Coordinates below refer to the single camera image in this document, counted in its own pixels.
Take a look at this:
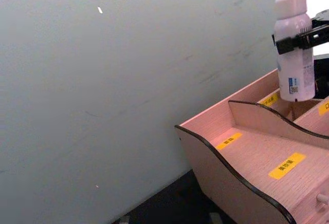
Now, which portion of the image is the pale wooden desk organizer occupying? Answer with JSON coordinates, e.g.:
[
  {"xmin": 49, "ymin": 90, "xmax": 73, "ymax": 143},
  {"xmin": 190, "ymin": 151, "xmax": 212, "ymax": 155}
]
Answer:
[{"xmin": 174, "ymin": 68, "xmax": 329, "ymax": 224}]

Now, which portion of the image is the black table cloth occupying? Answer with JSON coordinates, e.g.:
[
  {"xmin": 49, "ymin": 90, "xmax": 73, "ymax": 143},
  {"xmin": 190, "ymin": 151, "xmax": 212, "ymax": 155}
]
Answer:
[{"xmin": 112, "ymin": 168, "xmax": 233, "ymax": 224}]

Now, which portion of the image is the white spray bottle with cap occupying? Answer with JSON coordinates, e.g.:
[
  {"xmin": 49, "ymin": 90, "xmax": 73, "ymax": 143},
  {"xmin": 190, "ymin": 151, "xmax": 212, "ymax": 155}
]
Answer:
[{"xmin": 273, "ymin": 0, "xmax": 316, "ymax": 102}]

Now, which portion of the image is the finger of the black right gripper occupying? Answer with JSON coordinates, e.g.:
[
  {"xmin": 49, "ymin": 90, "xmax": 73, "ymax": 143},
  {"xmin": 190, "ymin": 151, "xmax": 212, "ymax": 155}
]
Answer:
[
  {"xmin": 310, "ymin": 9, "xmax": 329, "ymax": 28},
  {"xmin": 271, "ymin": 24, "xmax": 329, "ymax": 55}
]

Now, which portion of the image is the plain pale wall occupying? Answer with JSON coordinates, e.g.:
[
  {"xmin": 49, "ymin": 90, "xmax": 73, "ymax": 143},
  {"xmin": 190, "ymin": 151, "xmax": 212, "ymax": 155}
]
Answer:
[{"xmin": 0, "ymin": 0, "xmax": 288, "ymax": 224}]

